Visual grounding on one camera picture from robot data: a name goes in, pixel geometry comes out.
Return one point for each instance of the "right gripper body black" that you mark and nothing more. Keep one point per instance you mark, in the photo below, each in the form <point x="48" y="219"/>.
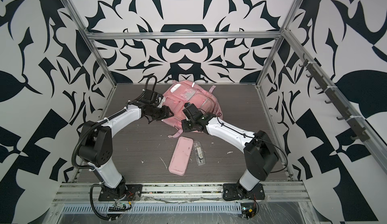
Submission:
<point x="188" y="125"/>

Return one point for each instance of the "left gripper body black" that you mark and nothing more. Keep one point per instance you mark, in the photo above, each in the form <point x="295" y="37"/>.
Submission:
<point x="159" y="113"/>

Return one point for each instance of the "pink student backpack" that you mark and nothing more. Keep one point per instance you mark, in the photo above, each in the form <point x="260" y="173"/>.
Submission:
<point x="183" y="92"/>

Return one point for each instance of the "pink pencil case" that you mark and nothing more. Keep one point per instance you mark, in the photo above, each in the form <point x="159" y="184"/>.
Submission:
<point x="181" y="156"/>

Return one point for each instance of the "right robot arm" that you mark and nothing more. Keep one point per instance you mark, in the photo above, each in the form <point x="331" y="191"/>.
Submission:
<point x="260" y="154"/>

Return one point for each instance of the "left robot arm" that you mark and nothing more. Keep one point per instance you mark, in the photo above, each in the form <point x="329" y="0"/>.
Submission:
<point x="94" y="148"/>

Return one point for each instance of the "clear plastic eraser case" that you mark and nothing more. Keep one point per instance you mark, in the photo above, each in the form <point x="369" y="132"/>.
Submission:
<point x="199" y="153"/>

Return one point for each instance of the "right circuit board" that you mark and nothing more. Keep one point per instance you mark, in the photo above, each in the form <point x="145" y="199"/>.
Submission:
<point x="249" y="210"/>

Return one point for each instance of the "circuit board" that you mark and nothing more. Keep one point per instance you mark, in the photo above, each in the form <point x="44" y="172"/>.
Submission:
<point x="249" y="210"/>
<point x="120" y="207"/>

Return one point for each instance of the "left circuit board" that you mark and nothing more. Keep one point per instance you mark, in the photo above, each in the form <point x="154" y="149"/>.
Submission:
<point x="120" y="207"/>

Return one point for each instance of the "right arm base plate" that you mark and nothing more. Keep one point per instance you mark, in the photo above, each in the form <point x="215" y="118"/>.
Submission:
<point x="234" y="191"/>

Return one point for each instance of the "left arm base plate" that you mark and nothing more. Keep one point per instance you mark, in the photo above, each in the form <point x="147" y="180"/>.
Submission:
<point x="129" y="192"/>

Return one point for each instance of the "aluminium frame rail front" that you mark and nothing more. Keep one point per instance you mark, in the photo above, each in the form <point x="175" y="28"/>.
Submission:
<point x="277" y="191"/>

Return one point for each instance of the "wall hook rail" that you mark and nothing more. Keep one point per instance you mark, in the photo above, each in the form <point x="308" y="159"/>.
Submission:
<point x="335" y="97"/>

